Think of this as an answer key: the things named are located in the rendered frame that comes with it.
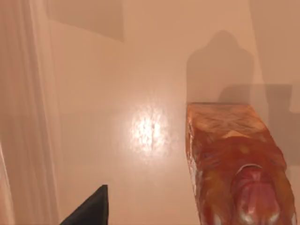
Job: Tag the salmon-coloured shallow box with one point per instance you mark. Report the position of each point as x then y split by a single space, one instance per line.
70 93

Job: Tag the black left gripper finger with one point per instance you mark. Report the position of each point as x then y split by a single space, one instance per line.
93 208

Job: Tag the orange bottle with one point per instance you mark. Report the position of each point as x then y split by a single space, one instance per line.
229 159

